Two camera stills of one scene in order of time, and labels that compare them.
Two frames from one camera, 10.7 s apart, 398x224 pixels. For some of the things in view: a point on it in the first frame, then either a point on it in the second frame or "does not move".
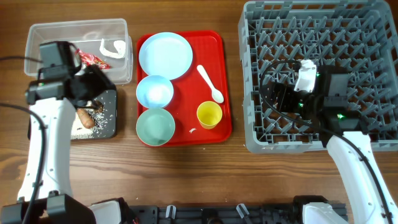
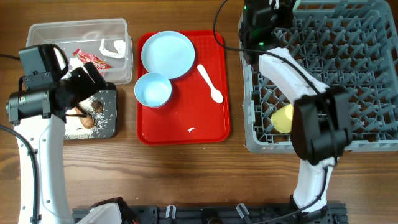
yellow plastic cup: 209,114 to 282,119
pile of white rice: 79,131 does not move
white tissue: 119,45 does not move
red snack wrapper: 87,58 does not move
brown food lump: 99,107 does not move
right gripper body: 290,101 to 280,20
